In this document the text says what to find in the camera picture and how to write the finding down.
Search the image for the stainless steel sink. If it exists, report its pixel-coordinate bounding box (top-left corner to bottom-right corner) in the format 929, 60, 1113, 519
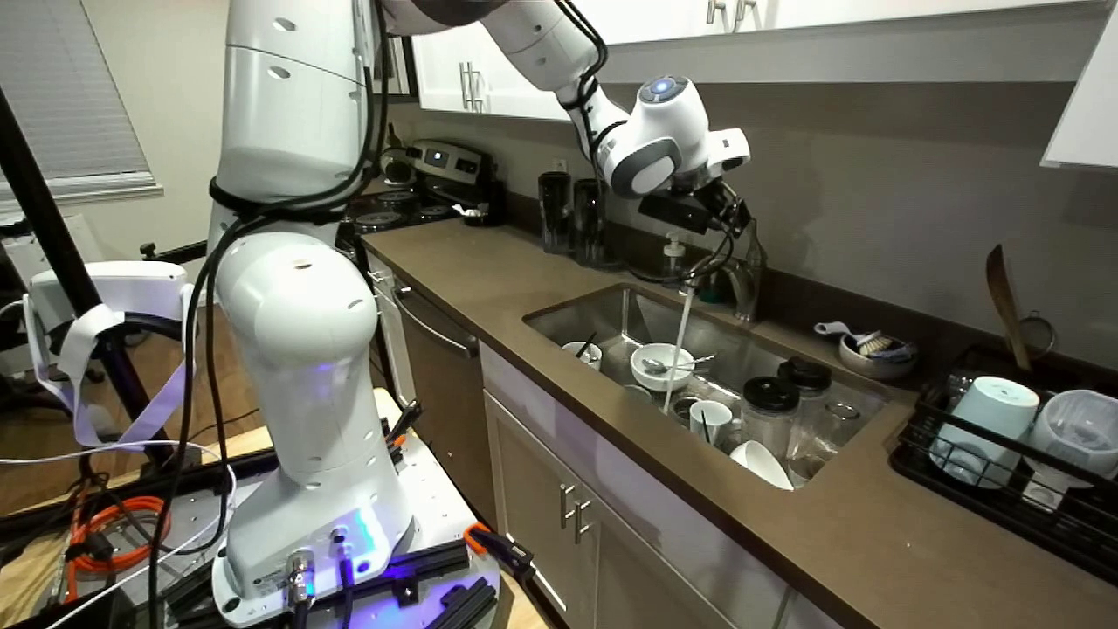
519, 280, 890, 494

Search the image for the black clamp bar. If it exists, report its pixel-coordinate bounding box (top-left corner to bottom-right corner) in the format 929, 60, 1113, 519
378, 538, 504, 629

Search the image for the orange black hand tool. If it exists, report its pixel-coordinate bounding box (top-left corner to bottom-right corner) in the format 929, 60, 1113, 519
460, 519, 540, 585

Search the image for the black stove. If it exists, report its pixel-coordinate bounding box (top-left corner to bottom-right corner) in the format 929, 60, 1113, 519
347, 135, 509, 239

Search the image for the black dish rack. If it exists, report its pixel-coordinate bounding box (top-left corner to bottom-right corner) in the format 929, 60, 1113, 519
886, 366, 1118, 585

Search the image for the white brush holder bowl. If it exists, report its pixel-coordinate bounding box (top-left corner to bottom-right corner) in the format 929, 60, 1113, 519
834, 329, 922, 385

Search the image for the clear glass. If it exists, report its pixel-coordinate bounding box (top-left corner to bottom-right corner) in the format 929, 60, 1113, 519
787, 394, 871, 480

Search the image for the teal cup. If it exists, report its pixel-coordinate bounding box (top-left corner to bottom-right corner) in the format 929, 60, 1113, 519
926, 373, 1046, 492

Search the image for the robot mounting table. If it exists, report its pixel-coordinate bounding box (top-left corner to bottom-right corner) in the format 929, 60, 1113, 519
116, 386, 552, 629

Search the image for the blue white dish brush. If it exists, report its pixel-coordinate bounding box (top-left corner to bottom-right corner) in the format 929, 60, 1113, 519
812, 316, 886, 355

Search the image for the long white upper cabinet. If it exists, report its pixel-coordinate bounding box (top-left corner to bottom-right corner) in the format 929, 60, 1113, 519
405, 0, 1118, 119

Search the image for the blender cup black lid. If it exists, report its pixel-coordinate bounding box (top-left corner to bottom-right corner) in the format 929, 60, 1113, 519
776, 354, 834, 398

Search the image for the orange cable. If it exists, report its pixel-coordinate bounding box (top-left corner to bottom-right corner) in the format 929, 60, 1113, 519
58, 492, 179, 603

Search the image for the small white cup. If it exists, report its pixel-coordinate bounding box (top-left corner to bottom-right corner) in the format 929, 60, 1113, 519
560, 334, 609, 373

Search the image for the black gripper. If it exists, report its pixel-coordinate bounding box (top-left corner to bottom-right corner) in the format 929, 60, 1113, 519
636, 181, 756, 253

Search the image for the white plastic container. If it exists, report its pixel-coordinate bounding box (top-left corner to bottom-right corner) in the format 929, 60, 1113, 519
1027, 385, 1118, 480

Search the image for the white purple strap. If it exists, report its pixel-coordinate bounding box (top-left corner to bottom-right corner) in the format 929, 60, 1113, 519
20, 258, 196, 454

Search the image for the white mug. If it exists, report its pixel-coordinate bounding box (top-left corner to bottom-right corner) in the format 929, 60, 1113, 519
685, 394, 738, 448

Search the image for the large metal spoon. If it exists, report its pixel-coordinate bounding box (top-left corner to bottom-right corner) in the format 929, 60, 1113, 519
643, 349, 715, 378

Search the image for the chrome kitchen faucet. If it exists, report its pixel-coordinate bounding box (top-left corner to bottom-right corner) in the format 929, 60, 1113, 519
677, 223, 767, 329

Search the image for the dark metal ladle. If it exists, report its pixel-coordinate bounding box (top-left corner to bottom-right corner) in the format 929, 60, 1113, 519
1014, 310, 1062, 364

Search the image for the brown dishwasher panel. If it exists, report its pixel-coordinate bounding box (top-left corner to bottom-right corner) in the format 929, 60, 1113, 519
396, 271, 501, 526

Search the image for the white plate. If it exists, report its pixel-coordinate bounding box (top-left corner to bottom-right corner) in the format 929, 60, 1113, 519
725, 435, 801, 492

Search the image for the window blind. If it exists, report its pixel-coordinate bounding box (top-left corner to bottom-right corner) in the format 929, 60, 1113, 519
0, 0, 162, 197

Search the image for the grey sink base cabinet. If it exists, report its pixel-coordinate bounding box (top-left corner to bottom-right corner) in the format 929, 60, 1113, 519
475, 341, 848, 629

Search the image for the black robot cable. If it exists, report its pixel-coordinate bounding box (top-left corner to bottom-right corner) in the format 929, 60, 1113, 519
144, 0, 749, 629

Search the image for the glass jar in sink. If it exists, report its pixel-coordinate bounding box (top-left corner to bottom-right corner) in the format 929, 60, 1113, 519
741, 373, 803, 458

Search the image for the wooden spatula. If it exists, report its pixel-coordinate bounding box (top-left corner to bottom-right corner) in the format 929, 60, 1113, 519
981, 239, 1034, 373

